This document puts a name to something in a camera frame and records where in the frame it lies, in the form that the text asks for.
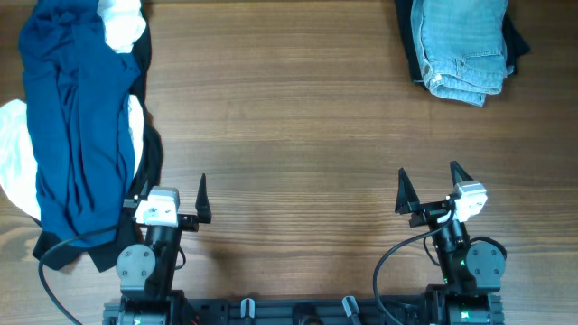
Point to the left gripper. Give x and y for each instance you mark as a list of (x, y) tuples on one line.
[(188, 222)]

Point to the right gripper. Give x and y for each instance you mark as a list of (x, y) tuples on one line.
[(409, 201)]

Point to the blue t-shirt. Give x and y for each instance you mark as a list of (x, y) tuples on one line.
[(77, 90)]

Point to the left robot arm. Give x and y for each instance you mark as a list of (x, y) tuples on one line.
[(146, 269)]

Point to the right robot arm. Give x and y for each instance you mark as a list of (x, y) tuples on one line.
[(472, 267)]

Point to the black garment under pile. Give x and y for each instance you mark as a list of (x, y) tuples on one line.
[(148, 166)]

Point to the folded light blue jeans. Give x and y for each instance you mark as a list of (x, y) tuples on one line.
[(460, 47)]

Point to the black folded garment under jeans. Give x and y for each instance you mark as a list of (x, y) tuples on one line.
[(516, 45)]

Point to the white shirt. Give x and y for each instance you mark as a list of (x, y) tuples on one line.
[(126, 32)]

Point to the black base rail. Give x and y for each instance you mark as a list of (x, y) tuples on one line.
[(417, 309)]

